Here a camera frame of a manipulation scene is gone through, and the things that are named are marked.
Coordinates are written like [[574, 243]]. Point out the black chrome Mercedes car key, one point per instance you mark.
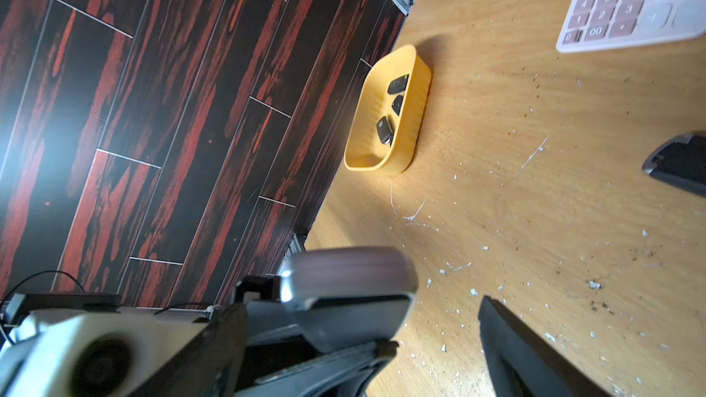
[[397, 104]]

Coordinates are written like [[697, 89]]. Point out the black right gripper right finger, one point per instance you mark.
[[521, 363]]

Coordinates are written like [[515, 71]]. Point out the large black smart key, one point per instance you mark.
[[680, 162]]

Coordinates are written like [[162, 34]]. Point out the black car key front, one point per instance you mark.
[[398, 85]]

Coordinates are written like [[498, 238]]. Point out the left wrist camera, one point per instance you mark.
[[60, 352]]

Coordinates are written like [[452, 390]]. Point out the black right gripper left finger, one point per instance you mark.
[[209, 365]]

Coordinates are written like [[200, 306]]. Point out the yellow plastic storage box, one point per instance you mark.
[[390, 111]]

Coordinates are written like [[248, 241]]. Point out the white calculator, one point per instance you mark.
[[598, 25]]

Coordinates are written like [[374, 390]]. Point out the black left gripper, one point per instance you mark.
[[294, 368]]

